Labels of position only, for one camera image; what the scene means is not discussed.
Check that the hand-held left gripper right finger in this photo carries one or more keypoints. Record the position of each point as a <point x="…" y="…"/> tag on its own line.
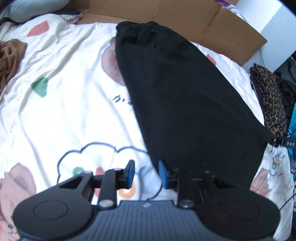
<point x="163" y="177"/>

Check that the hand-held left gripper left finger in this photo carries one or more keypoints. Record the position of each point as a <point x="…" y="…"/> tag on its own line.
<point x="131" y="173"/>

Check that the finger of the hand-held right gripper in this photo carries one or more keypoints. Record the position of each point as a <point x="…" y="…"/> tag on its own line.
<point x="286" y="142"/>

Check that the leopard print garment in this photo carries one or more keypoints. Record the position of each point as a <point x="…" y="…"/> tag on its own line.
<point x="270" y="97"/>

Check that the blue cartoon print cloth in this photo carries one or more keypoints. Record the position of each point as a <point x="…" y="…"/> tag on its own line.
<point x="291" y="162"/>

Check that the bear print blanket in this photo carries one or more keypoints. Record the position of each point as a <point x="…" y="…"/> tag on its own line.
<point x="69" y="104"/>

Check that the white purple package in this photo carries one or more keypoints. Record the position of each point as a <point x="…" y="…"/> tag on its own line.
<point x="223" y="2"/>

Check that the wide folded cardboard sheet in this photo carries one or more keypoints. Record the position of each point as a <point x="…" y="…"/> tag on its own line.
<point x="185" y="18"/>

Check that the brown garment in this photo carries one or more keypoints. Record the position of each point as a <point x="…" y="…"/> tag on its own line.
<point x="11" y="60"/>

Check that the floral print cloth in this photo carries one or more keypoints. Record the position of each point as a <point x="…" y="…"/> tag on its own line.
<point x="72" y="18"/>

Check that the grey neck pillow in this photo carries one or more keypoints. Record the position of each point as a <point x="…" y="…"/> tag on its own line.
<point x="34" y="9"/>

